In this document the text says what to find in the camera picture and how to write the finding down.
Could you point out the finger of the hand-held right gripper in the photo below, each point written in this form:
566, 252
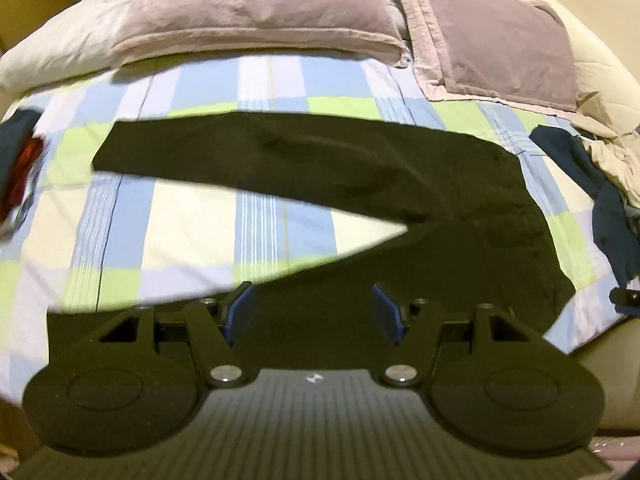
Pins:
627, 300

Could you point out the dark teal garment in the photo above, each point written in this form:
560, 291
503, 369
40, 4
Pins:
607, 210

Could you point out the cream quilted comforter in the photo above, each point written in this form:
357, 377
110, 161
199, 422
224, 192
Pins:
600, 85

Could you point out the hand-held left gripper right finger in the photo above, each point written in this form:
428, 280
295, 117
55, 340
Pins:
389, 312

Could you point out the dark garment with red print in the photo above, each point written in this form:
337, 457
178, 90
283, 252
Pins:
17, 160

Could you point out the checkered bed sheet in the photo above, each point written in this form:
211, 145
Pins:
195, 230

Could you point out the mauve pillow with pink border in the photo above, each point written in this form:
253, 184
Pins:
490, 40

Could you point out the black pants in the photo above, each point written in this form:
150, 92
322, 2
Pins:
450, 200

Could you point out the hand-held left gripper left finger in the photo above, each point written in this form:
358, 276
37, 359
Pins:
241, 312

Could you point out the white pillow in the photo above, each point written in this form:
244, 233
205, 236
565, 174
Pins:
65, 45

